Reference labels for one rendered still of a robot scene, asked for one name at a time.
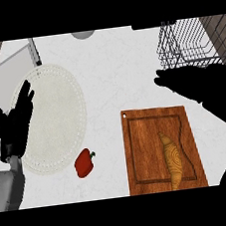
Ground round white placemat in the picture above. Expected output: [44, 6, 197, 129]
[4, 59, 95, 180]

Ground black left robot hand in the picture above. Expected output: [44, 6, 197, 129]
[0, 79, 44, 165]

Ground black wire basket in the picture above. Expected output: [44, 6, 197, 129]
[153, 13, 226, 77]

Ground brown wooden cutting board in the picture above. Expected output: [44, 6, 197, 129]
[118, 101, 210, 197]

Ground red bell pepper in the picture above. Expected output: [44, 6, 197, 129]
[72, 146, 99, 180]

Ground pale grey flat appliance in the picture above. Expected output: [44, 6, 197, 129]
[0, 37, 51, 133]

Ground golden croissant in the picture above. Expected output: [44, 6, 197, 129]
[157, 129, 186, 193]

